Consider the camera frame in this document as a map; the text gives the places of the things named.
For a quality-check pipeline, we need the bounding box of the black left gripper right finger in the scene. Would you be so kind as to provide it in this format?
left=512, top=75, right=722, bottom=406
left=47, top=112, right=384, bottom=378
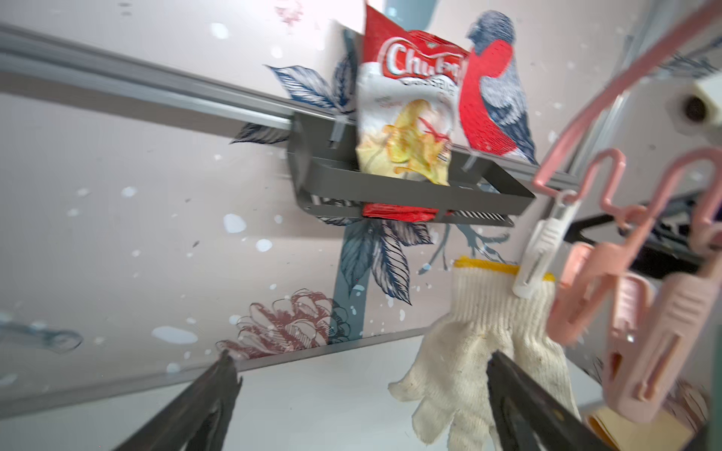
left=487, top=351, right=608, bottom=451

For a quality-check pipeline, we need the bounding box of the red cassava chips bag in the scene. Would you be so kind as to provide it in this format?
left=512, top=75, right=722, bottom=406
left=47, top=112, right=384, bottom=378
left=355, top=6, right=468, bottom=186

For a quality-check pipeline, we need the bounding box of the black wall basket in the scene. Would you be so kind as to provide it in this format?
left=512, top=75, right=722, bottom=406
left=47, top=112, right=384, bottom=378
left=287, top=113, right=535, bottom=227

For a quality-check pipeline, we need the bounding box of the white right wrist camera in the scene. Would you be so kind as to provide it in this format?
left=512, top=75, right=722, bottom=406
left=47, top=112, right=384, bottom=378
left=666, top=73, right=721, bottom=147

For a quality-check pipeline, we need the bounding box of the white knit glove yellow cuff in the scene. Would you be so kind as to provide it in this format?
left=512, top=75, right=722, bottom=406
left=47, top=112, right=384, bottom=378
left=388, top=257, right=579, bottom=450

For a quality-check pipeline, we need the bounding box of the beige cloth mat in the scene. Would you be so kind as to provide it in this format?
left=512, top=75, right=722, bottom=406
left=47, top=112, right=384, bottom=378
left=582, top=401, right=710, bottom=450

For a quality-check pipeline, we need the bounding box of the pink clothespin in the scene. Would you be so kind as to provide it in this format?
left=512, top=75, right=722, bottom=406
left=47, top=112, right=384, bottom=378
left=602, top=274, right=721, bottom=423

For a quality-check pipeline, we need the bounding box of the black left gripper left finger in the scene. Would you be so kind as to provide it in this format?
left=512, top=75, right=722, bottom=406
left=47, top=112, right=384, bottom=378
left=117, top=351, right=243, bottom=451

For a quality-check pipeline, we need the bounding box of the white clothespin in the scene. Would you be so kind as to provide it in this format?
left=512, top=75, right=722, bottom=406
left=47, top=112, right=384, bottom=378
left=513, top=190, right=580, bottom=299

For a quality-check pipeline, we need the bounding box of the pink clip hanger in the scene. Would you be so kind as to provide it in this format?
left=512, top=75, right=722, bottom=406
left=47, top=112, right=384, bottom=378
left=532, top=0, right=722, bottom=255

